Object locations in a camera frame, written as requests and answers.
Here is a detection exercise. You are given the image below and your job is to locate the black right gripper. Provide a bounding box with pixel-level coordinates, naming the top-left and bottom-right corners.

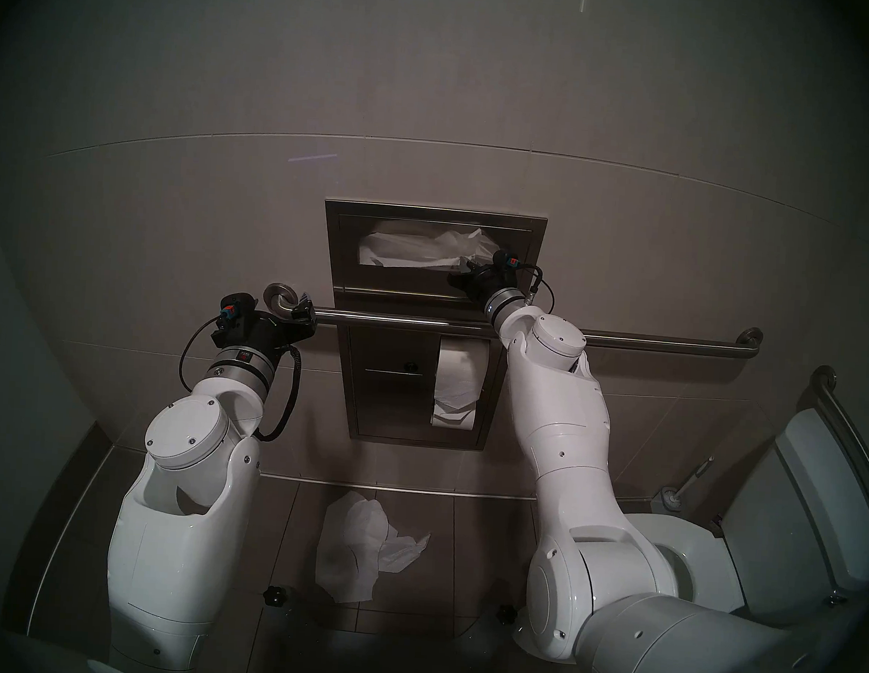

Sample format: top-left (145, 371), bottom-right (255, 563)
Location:
top-left (445, 260), bottom-right (519, 310)

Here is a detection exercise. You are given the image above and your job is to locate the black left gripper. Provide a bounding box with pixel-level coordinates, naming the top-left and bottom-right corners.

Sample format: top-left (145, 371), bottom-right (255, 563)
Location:
top-left (210, 286), bottom-right (319, 362)

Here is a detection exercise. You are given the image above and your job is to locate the white paper toilet seat cover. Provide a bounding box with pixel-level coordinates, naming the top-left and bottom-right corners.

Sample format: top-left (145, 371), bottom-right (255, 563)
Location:
top-left (357, 219), bottom-right (498, 276)

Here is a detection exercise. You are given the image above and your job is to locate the white toilet paper roll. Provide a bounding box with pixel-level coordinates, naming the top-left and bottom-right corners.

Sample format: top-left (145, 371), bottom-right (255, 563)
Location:
top-left (429, 336), bottom-right (492, 433)

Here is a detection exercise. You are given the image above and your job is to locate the toilet brush with holder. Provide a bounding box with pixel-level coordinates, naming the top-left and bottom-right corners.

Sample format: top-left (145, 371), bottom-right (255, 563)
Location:
top-left (651, 452), bottom-right (715, 515)

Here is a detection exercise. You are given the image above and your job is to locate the stainless steel recessed dispenser unit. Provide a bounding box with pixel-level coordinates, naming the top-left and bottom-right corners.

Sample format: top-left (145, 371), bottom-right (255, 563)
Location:
top-left (309, 199), bottom-right (551, 455)

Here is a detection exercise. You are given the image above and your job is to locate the long steel grab bar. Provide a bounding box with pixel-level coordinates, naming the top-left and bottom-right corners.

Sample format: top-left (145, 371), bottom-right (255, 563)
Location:
top-left (261, 282), bottom-right (765, 360)

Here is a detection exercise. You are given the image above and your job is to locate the crumpled white paper sheet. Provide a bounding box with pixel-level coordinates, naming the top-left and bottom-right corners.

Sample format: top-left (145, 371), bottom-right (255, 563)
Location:
top-left (314, 489), bottom-right (434, 609)

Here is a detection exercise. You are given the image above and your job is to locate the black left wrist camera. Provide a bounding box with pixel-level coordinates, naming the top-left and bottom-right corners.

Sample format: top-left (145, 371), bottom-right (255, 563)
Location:
top-left (217, 291), bottom-right (256, 329)

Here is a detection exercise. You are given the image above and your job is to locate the thick black left wrist cable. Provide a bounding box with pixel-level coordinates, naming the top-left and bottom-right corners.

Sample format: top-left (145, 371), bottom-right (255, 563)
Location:
top-left (255, 342), bottom-right (305, 445)

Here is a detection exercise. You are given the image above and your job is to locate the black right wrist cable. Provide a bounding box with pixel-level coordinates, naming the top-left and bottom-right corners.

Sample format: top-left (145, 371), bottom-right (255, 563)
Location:
top-left (513, 262), bottom-right (558, 312)

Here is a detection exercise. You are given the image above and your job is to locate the thin black left wrist cable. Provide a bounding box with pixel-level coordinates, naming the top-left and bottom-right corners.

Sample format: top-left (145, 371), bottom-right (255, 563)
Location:
top-left (176, 315), bottom-right (221, 394)

